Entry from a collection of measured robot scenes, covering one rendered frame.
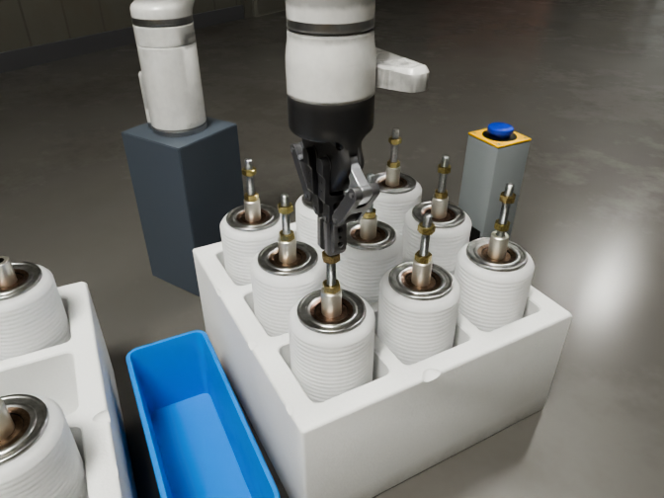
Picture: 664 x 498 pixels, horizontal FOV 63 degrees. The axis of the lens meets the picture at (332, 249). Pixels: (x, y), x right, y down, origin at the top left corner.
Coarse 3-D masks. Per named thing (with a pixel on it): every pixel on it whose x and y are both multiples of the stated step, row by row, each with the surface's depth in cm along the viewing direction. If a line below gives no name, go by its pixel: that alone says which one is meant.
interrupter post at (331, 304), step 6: (324, 294) 56; (330, 294) 56; (336, 294) 56; (324, 300) 57; (330, 300) 56; (336, 300) 57; (324, 306) 57; (330, 306) 57; (336, 306) 57; (324, 312) 58; (330, 312) 57; (336, 312) 58
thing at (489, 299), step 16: (464, 256) 68; (528, 256) 68; (464, 272) 67; (480, 272) 65; (496, 272) 65; (512, 272) 65; (528, 272) 66; (464, 288) 68; (480, 288) 66; (496, 288) 65; (512, 288) 65; (528, 288) 67; (464, 304) 69; (480, 304) 67; (496, 304) 66; (512, 304) 67; (480, 320) 68; (496, 320) 68; (512, 320) 68
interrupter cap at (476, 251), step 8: (480, 240) 70; (488, 240) 71; (472, 248) 69; (480, 248) 69; (512, 248) 69; (520, 248) 69; (472, 256) 67; (480, 256) 67; (488, 256) 68; (512, 256) 68; (520, 256) 67; (480, 264) 66; (488, 264) 66; (496, 264) 66; (504, 264) 66; (512, 264) 66; (520, 264) 66
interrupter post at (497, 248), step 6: (492, 234) 66; (492, 240) 66; (498, 240) 66; (504, 240) 66; (492, 246) 67; (498, 246) 66; (504, 246) 66; (492, 252) 67; (498, 252) 67; (504, 252) 67; (492, 258) 67; (498, 258) 67
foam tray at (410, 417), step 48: (240, 288) 74; (240, 336) 68; (288, 336) 66; (480, 336) 66; (528, 336) 66; (240, 384) 76; (288, 384) 59; (384, 384) 59; (432, 384) 61; (480, 384) 66; (528, 384) 73; (288, 432) 59; (336, 432) 56; (384, 432) 61; (432, 432) 66; (480, 432) 73; (288, 480) 65; (336, 480) 61; (384, 480) 66
